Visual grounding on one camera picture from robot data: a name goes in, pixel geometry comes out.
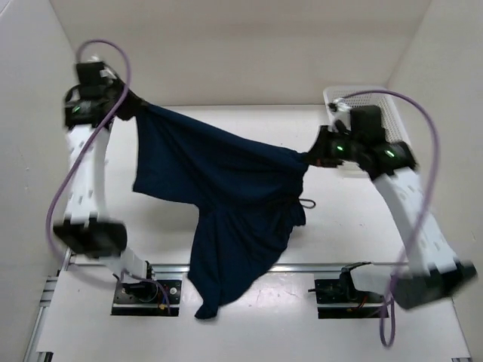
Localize aluminium left side rail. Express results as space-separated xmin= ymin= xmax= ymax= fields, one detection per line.
xmin=23 ymin=248 xmax=72 ymax=362

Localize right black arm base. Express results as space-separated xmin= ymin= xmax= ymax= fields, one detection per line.
xmin=307 ymin=262 xmax=389 ymax=320

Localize navy blue shorts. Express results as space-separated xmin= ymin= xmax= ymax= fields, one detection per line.
xmin=133 ymin=104 xmax=309 ymax=320

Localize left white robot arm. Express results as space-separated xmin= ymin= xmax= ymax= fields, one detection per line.
xmin=53 ymin=60 xmax=158 ymax=302

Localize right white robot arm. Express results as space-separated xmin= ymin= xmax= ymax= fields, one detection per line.
xmin=305 ymin=102 xmax=477 ymax=310

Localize aluminium rail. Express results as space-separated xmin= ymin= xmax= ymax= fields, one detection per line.
xmin=63 ymin=262 xmax=412 ymax=275
xmin=23 ymin=248 xmax=72 ymax=362

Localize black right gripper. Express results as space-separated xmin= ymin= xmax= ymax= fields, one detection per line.
xmin=302 ymin=125 xmax=362 ymax=168

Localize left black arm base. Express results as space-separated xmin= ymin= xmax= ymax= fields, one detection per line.
xmin=111 ymin=274 xmax=183 ymax=318

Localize white perforated plastic basket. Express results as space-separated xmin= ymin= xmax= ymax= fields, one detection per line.
xmin=323 ymin=85 xmax=417 ymax=179

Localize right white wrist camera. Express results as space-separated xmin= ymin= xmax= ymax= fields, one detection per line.
xmin=327 ymin=98 xmax=352 ymax=122

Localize aluminium front rail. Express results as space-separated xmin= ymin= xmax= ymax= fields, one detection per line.
xmin=63 ymin=262 xmax=412 ymax=275

